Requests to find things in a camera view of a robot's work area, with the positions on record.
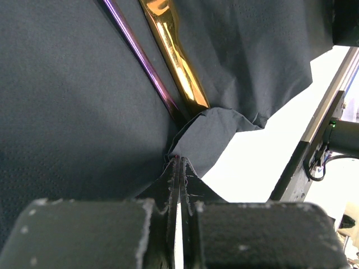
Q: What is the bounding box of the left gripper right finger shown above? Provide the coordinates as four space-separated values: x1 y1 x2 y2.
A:
179 157 349 268

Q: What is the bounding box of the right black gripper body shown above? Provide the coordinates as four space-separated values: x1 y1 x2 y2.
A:
332 0 358 47

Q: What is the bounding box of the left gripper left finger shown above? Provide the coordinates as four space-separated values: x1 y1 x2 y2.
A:
1 157 180 268

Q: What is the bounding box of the purple fork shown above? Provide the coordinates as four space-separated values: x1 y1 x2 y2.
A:
103 0 186 125

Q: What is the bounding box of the gold knife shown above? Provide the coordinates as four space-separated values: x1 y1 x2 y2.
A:
140 0 210 117

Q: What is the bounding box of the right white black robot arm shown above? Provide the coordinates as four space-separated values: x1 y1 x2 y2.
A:
329 0 358 156

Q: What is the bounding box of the aluminium frame rail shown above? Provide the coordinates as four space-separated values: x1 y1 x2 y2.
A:
301 47 358 143

